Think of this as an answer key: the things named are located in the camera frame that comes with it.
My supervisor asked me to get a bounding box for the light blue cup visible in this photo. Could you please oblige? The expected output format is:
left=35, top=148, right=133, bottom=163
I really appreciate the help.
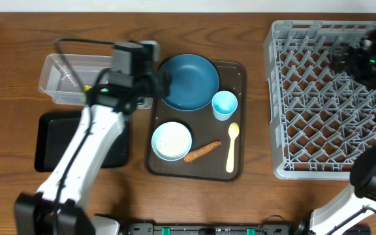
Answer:
left=211, top=91, right=238, bottom=121

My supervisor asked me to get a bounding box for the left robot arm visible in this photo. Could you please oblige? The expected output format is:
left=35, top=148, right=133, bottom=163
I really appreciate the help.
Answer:
left=14, top=38, right=172, bottom=234

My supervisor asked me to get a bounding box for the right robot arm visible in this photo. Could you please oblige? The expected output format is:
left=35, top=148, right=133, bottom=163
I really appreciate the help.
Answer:
left=297, top=28, right=376, bottom=234

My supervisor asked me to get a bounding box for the grey dishwasher rack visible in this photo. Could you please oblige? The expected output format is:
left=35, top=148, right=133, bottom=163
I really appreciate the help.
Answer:
left=264, top=20, right=376, bottom=180

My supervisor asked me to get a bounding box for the green yellow snack wrapper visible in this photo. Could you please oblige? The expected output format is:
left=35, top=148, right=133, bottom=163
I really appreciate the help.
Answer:
left=84, top=86, right=92, bottom=95

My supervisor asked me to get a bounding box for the dark blue plate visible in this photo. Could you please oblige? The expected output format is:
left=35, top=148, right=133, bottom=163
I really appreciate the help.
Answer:
left=161, top=54, right=220, bottom=111

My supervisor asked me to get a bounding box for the light blue bowl with rice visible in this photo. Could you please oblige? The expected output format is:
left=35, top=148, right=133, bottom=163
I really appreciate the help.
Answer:
left=151, top=121, right=193, bottom=161

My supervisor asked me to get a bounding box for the orange carrot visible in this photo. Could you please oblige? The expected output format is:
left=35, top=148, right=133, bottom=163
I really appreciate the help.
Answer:
left=183, top=141, right=221, bottom=162

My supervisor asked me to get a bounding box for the dark brown serving tray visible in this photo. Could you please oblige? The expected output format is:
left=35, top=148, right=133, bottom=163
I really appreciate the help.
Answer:
left=145, top=61, right=247, bottom=182

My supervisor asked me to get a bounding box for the pale yellow spoon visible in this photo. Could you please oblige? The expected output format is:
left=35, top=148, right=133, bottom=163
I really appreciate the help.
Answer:
left=225, top=122, right=240, bottom=173

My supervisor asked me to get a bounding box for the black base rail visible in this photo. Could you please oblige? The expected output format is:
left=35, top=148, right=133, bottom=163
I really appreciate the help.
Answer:
left=91, top=214, right=371, bottom=235

